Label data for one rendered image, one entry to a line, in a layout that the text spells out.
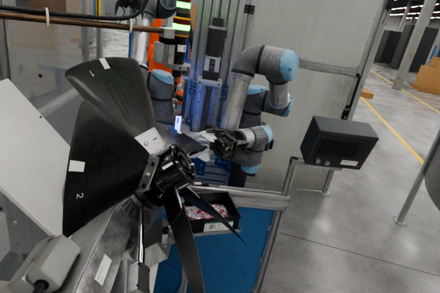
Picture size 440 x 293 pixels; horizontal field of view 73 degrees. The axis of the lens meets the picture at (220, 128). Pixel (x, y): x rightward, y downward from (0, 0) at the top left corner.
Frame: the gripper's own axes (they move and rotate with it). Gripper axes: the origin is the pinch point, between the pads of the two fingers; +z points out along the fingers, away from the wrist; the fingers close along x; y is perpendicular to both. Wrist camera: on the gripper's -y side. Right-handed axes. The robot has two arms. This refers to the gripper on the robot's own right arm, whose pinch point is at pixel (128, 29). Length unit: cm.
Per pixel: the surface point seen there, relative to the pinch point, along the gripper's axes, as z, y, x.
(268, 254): 99, -15, -78
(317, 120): 23, -14, -83
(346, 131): 25, -20, -94
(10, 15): -7, -72, 4
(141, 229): 37, -74, -22
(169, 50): -2, -54, -23
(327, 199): 148, 116, -176
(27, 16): -7, -70, 2
